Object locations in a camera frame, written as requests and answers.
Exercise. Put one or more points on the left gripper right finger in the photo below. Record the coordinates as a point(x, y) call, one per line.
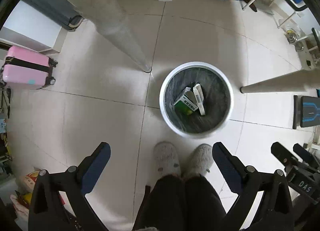
point(244, 181)

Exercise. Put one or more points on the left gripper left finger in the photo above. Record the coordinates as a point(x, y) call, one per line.
point(78, 181)

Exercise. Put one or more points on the white yellow box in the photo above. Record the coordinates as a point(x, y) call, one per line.
point(197, 90)

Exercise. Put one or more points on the green white carton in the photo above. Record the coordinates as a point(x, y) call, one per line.
point(186, 103)

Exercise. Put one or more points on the white trash bin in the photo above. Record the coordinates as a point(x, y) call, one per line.
point(218, 99)

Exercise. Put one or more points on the right grey slipper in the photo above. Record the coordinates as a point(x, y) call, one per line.
point(200, 162)

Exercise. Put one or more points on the grey slipper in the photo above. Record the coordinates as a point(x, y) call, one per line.
point(166, 159)
point(200, 162)

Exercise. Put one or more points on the black blue step board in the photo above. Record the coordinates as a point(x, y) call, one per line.
point(306, 111)

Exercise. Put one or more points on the left grey slipper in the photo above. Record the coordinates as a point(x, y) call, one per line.
point(166, 159)

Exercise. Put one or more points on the pink suitcase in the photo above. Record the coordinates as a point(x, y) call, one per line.
point(27, 69)

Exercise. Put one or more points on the dark folded cot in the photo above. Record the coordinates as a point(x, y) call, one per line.
point(60, 11)

